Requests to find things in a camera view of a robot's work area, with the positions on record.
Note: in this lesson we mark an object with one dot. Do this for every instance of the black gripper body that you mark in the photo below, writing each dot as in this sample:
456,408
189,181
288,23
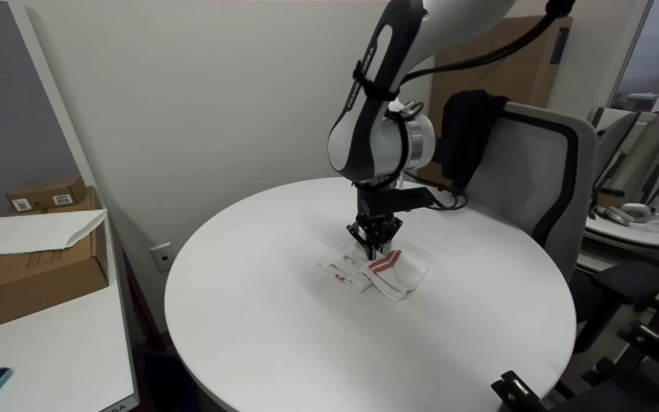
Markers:
377,203

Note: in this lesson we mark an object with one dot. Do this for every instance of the flat brown cardboard sheet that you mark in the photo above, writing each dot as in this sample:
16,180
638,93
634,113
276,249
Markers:
531,71

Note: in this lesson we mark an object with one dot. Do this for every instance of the grey mesh office chair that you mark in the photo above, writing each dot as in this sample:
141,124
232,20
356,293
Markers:
527,176

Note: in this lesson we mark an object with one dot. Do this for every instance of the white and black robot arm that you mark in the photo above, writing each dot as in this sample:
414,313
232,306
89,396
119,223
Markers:
367,130

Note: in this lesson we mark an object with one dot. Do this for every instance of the black jacket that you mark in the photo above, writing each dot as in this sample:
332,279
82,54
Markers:
467,138

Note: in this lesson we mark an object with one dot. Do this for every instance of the white side desk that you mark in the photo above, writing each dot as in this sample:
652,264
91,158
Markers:
634,232

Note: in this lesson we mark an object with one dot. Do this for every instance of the white towel with red stripes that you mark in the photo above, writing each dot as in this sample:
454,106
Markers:
395,279

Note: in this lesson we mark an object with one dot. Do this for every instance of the grey computer mouse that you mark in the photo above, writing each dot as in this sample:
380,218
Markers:
637,212

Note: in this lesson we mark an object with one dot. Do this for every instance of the large brown cardboard box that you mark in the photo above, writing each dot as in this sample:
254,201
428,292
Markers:
35,279

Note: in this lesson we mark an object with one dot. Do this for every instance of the grey stacked folding stands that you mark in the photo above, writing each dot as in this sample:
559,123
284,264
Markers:
642,152

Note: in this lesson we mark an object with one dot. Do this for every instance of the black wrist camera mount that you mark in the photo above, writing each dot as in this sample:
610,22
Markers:
419,197

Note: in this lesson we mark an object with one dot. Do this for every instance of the small cardboard box with labels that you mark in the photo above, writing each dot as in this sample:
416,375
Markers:
50,197

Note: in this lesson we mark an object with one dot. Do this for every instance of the black clamp mount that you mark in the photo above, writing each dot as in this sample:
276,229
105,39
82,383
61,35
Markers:
516,390

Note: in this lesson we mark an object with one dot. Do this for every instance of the black chair base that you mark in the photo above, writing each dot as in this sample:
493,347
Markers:
642,335

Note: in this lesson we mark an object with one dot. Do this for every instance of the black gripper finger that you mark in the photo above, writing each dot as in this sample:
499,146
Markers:
389,235
363,235

